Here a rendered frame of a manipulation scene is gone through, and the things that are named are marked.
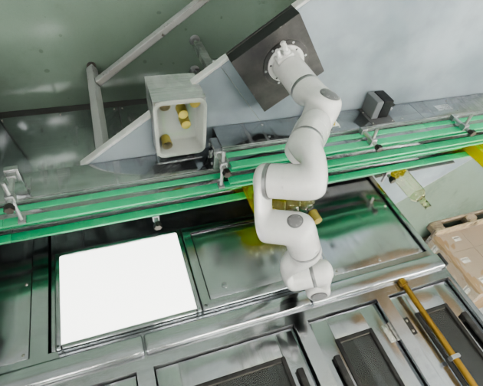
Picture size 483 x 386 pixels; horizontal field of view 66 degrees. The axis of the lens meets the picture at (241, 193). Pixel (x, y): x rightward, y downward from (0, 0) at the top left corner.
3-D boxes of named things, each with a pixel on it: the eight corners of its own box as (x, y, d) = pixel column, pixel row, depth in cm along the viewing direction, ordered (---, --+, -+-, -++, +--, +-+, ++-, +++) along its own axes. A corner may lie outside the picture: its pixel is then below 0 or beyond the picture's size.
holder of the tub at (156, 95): (154, 153, 139) (158, 167, 134) (148, 88, 119) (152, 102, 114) (198, 147, 144) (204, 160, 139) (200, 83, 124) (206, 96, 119)
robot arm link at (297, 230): (327, 208, 100) (274, 204, 105) (317, 156, 83) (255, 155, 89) (317, 263, 91) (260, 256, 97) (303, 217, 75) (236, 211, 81)
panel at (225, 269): (56, 258, 129) (57, 354, 107) (54, 253, 126) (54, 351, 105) (291, 210, 155) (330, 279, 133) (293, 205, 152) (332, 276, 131)
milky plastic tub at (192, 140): (152, 143, 135) (157, 158, 129) (147, 89, 119) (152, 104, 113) (199, 137, 140) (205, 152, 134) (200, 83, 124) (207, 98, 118)
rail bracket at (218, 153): (211, 174, 137) (221, 197, 129) (213, 138, 125) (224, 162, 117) (219, 172, 138) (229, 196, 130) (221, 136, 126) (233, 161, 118)
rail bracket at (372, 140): (356, 132, 148) (374, 153, 140) (362, 116, 143) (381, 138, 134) (364, 130, 149) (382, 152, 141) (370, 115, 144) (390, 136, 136)
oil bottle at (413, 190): (386, 171, 175) (420, 213, 159) (389, 163, 171) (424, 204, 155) (395, 168, 176) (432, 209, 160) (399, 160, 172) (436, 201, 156)
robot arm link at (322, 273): (300, 282, 104) (334, 275, 102) (294, 250, 111) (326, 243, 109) (309, 305, 114) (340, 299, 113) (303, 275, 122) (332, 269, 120)
